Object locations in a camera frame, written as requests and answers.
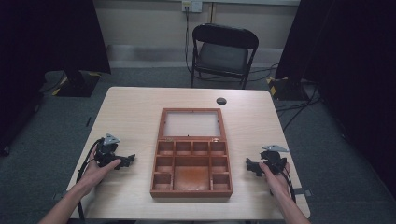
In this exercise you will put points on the black folding chair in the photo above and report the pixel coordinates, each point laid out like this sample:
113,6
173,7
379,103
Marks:
223,56

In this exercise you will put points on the grey table bracket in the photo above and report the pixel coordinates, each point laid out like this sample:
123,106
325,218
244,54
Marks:
303,192

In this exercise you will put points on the black stand base yellow tape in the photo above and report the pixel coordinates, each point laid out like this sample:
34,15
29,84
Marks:
286,88

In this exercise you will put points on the person's right hand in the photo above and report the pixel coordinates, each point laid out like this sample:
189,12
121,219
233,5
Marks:
275,182

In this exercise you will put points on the black curtain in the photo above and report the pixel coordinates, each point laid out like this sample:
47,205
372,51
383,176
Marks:
46,37
351,77

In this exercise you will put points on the person's left hand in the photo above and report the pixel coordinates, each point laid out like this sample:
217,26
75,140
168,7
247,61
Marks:
96,172

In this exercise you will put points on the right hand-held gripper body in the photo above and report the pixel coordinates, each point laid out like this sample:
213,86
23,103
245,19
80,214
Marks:
274,161

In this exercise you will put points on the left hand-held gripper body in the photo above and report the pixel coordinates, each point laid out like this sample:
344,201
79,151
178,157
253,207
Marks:
105,153

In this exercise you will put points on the white wall outlet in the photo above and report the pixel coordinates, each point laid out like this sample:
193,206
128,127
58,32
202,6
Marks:
192,5

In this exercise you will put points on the wooden compartment box with lid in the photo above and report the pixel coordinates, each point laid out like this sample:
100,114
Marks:
191,161

